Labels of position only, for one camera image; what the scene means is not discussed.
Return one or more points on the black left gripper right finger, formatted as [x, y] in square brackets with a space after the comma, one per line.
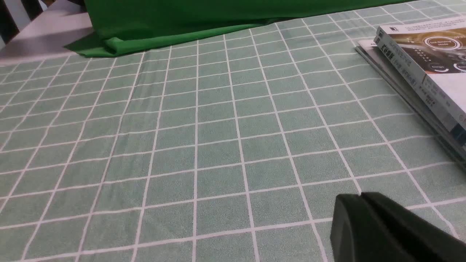
[424, 241]

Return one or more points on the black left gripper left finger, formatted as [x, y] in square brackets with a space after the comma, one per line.
[357, 233]

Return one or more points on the lower book in stack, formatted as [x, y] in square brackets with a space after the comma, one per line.
[434, 114]

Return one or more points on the green checkered tablecloth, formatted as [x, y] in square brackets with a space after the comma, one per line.
[230, 148]

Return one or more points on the top book with car cover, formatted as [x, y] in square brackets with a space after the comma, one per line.
[430, 55]

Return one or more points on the green backdrop cloth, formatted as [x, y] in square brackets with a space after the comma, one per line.
[128, 26]

